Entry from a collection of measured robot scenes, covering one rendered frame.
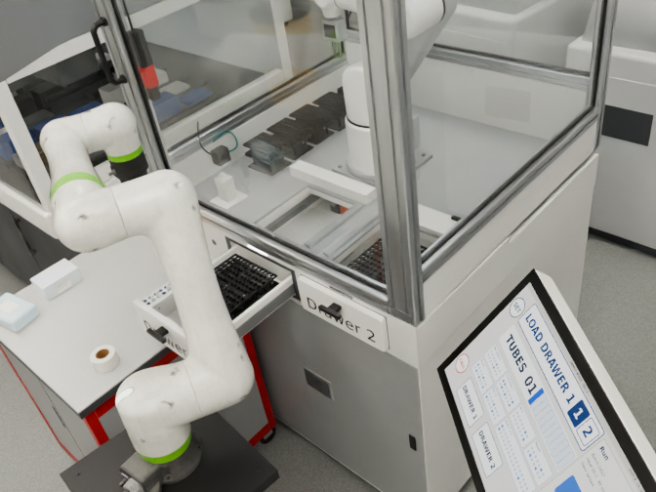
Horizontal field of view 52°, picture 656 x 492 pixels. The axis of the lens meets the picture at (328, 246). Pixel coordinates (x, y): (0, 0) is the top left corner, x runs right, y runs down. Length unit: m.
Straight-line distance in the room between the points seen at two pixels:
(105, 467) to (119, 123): 0.82
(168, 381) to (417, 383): 0.63
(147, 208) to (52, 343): 0.86
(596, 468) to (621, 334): 1.86
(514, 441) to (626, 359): 1.65
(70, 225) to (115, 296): 0.85
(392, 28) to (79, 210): 0.68
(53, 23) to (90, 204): 1.04
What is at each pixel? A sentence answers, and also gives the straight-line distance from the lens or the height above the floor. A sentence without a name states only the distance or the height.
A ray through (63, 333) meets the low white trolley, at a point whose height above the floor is 0.76.
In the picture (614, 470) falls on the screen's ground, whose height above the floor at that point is 1.16.
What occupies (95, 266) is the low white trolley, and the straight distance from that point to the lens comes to 2.38.
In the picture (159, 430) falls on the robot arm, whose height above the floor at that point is 0.97.
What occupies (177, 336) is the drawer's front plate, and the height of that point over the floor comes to 0.91.
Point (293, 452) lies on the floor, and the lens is 2.59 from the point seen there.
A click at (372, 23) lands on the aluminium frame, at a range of 1.23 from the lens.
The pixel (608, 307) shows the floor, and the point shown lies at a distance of 3.07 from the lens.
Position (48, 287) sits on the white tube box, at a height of 0.81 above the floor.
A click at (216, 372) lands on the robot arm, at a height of 1.04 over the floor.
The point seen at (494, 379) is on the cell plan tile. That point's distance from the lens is 1.34.
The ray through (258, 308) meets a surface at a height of 0.88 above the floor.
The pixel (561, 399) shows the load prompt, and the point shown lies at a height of 1.14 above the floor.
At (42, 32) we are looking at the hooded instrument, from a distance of 2.32.
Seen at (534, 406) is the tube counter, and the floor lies 1.10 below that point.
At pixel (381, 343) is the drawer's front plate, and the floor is 0.85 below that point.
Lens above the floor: 2.08
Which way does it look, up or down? 37 degrees down
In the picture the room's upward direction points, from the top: 10 degrees counter-clockwise
